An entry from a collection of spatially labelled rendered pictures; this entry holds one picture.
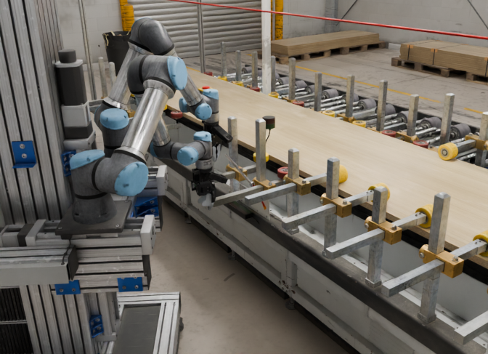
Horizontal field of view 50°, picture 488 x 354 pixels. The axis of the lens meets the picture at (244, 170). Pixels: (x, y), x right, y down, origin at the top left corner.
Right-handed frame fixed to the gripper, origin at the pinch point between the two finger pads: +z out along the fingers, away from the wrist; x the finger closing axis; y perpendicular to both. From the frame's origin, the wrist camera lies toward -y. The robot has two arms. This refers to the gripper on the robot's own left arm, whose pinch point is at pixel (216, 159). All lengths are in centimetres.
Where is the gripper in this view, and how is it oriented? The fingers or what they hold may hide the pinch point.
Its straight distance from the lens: 264.3
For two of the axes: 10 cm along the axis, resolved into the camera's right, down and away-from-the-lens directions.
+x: -5.9, 3.1, -7.4
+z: 0.1, 9.3, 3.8
